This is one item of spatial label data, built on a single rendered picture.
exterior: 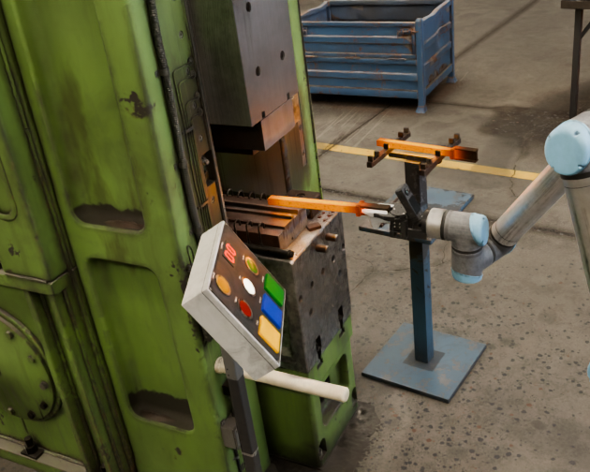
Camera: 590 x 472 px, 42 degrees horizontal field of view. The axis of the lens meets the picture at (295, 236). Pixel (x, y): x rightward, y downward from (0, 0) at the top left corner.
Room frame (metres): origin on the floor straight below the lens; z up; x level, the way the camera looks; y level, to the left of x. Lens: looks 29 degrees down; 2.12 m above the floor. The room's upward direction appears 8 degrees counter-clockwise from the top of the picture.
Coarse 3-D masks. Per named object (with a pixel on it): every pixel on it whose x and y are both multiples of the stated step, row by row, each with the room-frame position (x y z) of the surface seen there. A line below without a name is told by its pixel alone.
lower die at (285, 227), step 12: (252, 204) 2.31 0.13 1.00; (264, 204) 2.31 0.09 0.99; (228, 216) 2.26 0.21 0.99; (240, 216) 2.25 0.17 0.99; (252, 216) 2.24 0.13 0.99; (264, 216) 2.22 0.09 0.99; (276, 216) 2.21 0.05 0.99; (288, 216) 2.19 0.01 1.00; (300, 216) 2.23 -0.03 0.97; (240, 228) 2.19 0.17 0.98; (252, 228) 2.18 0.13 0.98; (276, 228) 2.15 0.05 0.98; (288, 228) 2.16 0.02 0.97; (300, 228) 2.22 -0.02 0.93; (252, 240) 2.15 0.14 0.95; (264, 240) 2.12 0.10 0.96; (276, 240) 2.10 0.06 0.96; (288, 240) 2.15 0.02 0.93
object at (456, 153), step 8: (376, 144) 2.67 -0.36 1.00; (392, 144) 2.63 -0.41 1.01; (400, 144) 2.61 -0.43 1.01; (408, 144) 2.59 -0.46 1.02; (416, 144) 2.58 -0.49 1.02; (424, 144) 2.57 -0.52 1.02; (424, 152) 2.55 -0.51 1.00; (432, 152) 2.53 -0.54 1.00; (448, 152) 2.49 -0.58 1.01; (456, 152) 2.48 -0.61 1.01; (464, 152) 2.46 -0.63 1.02; (472, 152) 2.44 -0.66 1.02; (464, 160) 2.45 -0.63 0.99; (472, 160) 2.44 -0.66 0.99
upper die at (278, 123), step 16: (272, 112) 2.16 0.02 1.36; (288, 112) 2.24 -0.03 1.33; (224, 128) 2.16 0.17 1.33; (240, 128) 2.14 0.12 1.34; (256, 128) 2.11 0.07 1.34; (272, 128) 2.15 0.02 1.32; (288, 128) 2.23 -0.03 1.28; (224, 144) 2.17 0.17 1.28; (240, 144) 2.14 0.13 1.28; (256, 144) 2.11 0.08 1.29; (272, 144) 2.13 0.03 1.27
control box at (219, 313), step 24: (216, 240) 1.72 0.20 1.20; (240, 240) 1.81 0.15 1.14; (216, 264) 1.61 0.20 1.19; (240, 264) 1.71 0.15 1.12; (192, 288) 1.54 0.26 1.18; (216, 288) 1.52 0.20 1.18; (240, 288) 1.61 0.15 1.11; (192, 312) 1.49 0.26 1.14; (216, 312) 1.49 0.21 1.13; (240, 312) 1.52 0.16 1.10; (216, 336) 1.49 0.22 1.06; (240, 336) 1.48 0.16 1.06; (240, 360) 1.48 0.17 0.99; (264, 360) 1.48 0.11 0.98
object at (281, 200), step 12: (276, 204) 2.22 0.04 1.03; (288, 204) 2.20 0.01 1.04; (300, 204) 2.18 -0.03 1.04; (312, 204) 2.15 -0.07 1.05; (324, 204) 2.13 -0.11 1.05; (336, 204) 2.11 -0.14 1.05; (348, 204) 2.10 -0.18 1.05; (360, 204) 2.08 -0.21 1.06; (372, 204) 2.07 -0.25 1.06; (384, 204) 2.06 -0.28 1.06
